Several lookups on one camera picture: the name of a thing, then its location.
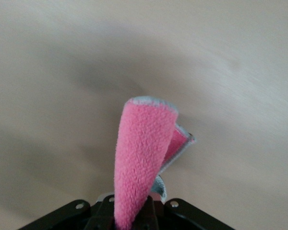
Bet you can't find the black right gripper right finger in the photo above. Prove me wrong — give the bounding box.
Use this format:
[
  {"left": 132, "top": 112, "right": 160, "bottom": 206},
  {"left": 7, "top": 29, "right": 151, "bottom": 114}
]
[{"left": 133, "top": 195, "right": 234, "bottom": 230}]

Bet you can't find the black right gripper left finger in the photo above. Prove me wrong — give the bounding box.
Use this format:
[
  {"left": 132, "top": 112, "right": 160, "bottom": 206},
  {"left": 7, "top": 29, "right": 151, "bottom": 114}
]
[{"left": 16, "top": 194, "right": 116, "bottom": 230}]

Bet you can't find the pink cloth with grey back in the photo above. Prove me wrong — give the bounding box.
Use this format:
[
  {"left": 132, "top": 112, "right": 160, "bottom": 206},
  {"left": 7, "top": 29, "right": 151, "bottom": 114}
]
[{"left": 112, "top": 95, "right": 197, "bottom": 230}]

